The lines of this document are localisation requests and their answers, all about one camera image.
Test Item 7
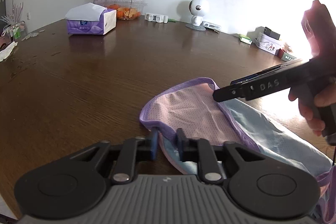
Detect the small black box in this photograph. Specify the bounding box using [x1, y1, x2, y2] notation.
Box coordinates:
[264, 27, 280, 40]

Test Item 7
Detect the purple white tissue box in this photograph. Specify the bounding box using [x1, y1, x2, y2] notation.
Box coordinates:
[65, 3, 117, 35]

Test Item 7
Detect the white decorated tin box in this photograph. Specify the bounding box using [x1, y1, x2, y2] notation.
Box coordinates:
[255, 32, 282, 56]

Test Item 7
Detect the white round-head robot figurine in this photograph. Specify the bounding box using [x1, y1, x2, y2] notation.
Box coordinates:
[186, 0, 206, 31]

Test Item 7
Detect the clear container with orange snacks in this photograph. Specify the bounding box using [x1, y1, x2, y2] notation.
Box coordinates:
[93, 0, 147, 20]

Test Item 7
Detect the dark green labelled box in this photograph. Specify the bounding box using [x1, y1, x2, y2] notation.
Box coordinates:
[277, 49, 296, 62]

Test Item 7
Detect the small white electronic box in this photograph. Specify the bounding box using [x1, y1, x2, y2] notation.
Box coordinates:
[202, 21, 221, 32]

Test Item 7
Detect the green white small pack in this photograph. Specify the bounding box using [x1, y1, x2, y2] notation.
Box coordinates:
[239, 34, 252, 45]

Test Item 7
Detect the pink purple blue garment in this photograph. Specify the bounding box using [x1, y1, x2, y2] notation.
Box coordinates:
[139, 77, 335, 223]

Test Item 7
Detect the person's right hand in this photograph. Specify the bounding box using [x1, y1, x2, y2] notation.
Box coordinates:
[289, 0, 335, 145]

